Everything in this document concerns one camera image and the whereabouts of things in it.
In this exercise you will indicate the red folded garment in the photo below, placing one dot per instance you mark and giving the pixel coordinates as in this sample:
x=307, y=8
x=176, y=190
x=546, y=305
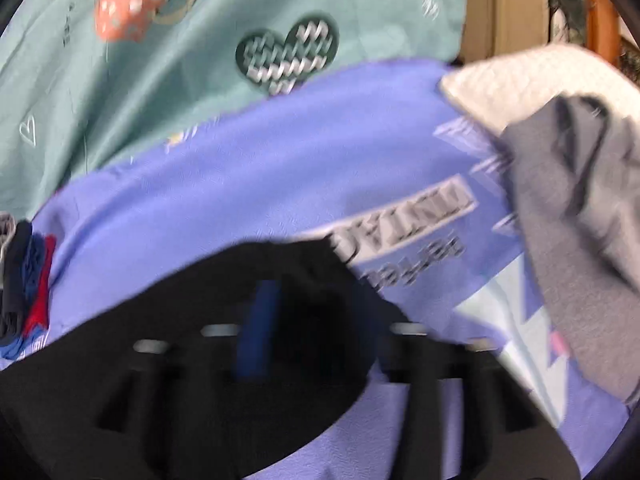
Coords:
x=45, y=285

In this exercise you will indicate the purple printed blanket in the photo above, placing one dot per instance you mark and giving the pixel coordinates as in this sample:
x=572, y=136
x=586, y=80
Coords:
x=260, y=160

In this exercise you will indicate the orange wooden post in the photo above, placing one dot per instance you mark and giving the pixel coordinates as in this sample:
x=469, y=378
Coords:
x=600, y=20

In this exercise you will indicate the blue folded garment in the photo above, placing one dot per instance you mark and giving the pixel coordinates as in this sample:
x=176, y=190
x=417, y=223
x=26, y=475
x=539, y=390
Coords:
x=31, y=280

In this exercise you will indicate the beige wooden frame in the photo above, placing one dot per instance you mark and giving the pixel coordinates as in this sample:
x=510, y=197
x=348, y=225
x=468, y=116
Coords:
x=500, y=5

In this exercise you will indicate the green printed bedsheet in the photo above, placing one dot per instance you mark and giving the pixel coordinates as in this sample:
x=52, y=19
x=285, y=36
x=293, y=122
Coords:
x=200, y=75

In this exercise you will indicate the black pants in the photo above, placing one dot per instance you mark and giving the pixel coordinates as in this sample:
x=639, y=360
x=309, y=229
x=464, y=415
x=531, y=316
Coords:
x=305, y=280

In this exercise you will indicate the small grey folded cloth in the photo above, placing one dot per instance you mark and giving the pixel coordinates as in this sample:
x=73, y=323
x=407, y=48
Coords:
x=5, y=232

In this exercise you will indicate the white quilted cloth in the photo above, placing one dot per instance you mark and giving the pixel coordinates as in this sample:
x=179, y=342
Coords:
x=505, y=90

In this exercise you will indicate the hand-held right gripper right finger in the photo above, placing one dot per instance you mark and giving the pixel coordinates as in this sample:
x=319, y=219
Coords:
x=415, y=365

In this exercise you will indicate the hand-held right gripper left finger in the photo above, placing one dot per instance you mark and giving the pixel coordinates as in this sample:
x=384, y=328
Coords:
x=257, y=330

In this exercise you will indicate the grey garment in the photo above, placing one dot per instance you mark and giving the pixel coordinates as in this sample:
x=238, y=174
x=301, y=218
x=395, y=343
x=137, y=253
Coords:
x=560, y=200

